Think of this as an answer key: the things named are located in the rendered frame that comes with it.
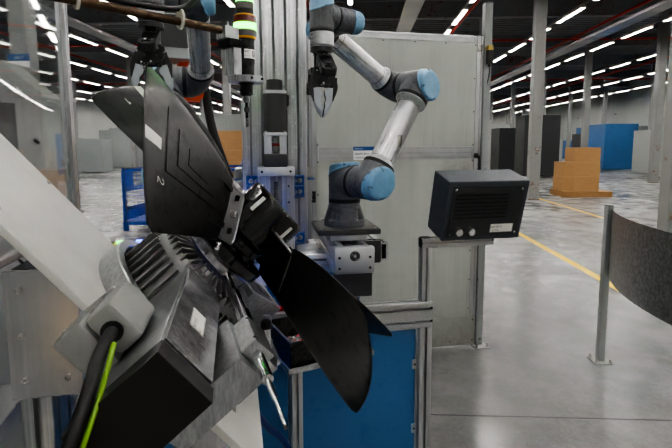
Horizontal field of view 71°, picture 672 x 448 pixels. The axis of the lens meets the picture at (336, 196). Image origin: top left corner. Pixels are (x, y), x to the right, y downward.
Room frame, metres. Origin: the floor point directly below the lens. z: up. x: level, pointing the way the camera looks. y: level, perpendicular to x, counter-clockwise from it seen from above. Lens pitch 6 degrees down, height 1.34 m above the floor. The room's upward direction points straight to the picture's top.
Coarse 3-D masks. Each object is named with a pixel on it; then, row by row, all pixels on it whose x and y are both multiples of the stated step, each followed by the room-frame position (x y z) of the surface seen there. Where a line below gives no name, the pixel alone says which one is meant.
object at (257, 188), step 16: (256, 192) 0.81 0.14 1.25; (256, 208) 0.79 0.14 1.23; (272, 208) 0.79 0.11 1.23; (240, 224) 0.79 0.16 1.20; (256, 224) 0.78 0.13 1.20; (272, 224) 0.79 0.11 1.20; (288, 224) 0.80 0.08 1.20; (208, 240) 0.77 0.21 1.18; (240, 240) 0.79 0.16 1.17; (256, 240) 0.78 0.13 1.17; (288, 240) 0.83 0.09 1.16; (224, 256) 0.76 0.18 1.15; (240, 256) 0.79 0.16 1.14; (256, 256) 0.82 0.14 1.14; (240, 272) 0.77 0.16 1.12; (256, 272) 0.81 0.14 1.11
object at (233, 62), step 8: (224, 32) 0.89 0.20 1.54; (232, 32) 0.89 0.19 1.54; (224, 40) 0.89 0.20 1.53; (232, 40) 0.89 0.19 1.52; (240, 40) 0.90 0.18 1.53; (224, 48) 0.91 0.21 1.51; (232, 48) 0.90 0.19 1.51; (240, 48) 0.91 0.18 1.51; (232, 56) 0.90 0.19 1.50; (240, 56) 0.91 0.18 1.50; (232, 64) 0.90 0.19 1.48; (240, 64) 0.91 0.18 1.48; (232, 72) 0.90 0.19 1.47; (240, 72) 0.91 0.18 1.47; (232, 80) 0.91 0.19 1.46; (240, 80) 0.90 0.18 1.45; (248, 80) 0.90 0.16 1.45; (256, 80) 0.91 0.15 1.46
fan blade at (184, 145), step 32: (160, 96) 0.60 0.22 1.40; (160, 128) 0.57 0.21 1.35; (192, 128) 0.66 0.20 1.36; (160, 160) 0.55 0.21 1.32; (192, 160) 0.63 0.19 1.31; (160, 192) 0.54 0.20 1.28; (192, 192) 0.62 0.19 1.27; (224, 192) 0.72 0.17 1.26; (160, 224) 0.53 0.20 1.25; (192, 224) 0.62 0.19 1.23; (224, 224) 0.71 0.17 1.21
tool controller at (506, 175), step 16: (448, 176) 1.38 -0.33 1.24; (464, 176) 1.39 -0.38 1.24; (480, 176) 1.40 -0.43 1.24; (496, 176) 1.41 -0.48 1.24; (512, 176) 1.41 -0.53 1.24; (432, 192) 1.45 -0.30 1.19; (448, 192) 1.34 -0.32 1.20; (464, 192) 1.35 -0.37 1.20; (480, 192) 1.36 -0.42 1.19; (496, 192) 1.37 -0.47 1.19; (512, 192) 1.38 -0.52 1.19; (432, 208) 1.45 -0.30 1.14; (448, 208) 1.36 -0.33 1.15; (464, 208) 1.36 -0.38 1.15; (480, 208) 1.38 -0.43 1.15; (496, 208) 1.39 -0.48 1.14; (512, 208) 1.40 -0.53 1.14; (432, 224) 1.44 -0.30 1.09; (448, 224) 1.37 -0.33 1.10; (464, 224) 1.38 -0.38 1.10; (480, 224) 1.39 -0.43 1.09; (496, 224) 1.40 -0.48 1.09; (512, 224) 1.41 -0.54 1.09; (448, 240) 1.39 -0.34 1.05
